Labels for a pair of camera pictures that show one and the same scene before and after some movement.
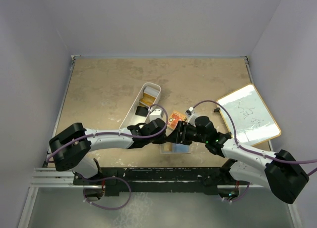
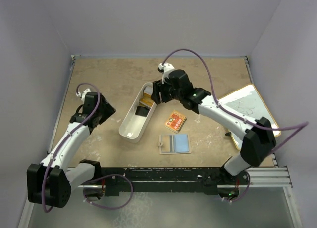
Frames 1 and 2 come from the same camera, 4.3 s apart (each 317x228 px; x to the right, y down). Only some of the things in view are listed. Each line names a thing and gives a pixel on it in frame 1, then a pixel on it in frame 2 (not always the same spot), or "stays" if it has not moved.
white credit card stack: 151,91 stays
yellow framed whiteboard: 253,122 stays
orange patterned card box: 176,116 stays
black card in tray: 141,111 stays
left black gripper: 161,139 → 109,111
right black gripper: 176,136 → 155,96
